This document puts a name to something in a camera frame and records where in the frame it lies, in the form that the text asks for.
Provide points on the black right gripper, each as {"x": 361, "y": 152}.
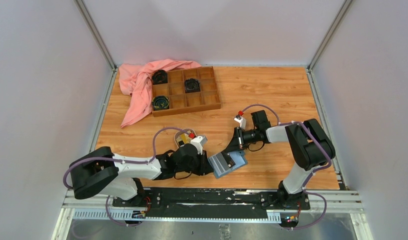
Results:
{"x": 238, "y": 141}

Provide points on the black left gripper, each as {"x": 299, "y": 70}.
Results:
{"x": 204, "y": 167}

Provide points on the teal leather card holder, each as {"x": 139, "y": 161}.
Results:
{"x": 224, "y": 163}

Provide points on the pink oval card tray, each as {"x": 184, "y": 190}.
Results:
{"x": 186, "y": 130}

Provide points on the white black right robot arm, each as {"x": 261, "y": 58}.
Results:
{"x": 311, "y": 148}

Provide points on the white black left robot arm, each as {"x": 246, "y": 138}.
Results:
{"x": 103, "y": 172}

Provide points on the yellow black credit card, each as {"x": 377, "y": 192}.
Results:
{"x": 182, "y": 138}

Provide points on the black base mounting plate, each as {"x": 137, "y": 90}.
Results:
{"x": 209, "y": 203}

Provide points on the wooden compartment tray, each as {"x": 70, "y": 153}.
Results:
{"x": 184, "y": 91}

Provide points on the rolled dark dotted tie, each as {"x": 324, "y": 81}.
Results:
{"x": 192, "y": 85}

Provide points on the rolled black tie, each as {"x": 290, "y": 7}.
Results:
{"x": 159, "y": 77}

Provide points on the pink cloth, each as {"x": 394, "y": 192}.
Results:
{"x": 135, "y": 81}

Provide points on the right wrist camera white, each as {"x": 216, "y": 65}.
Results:
{"x": 241, "y": 120}

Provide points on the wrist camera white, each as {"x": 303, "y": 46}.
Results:
{"x": 198, "y": 141}
{"x": 241, "y": 120}

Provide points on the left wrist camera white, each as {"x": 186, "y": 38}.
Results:
{"x": 198, "y": 141}

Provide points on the aluminium frame rail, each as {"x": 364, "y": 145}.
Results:
{"x": 333, "y": 215}

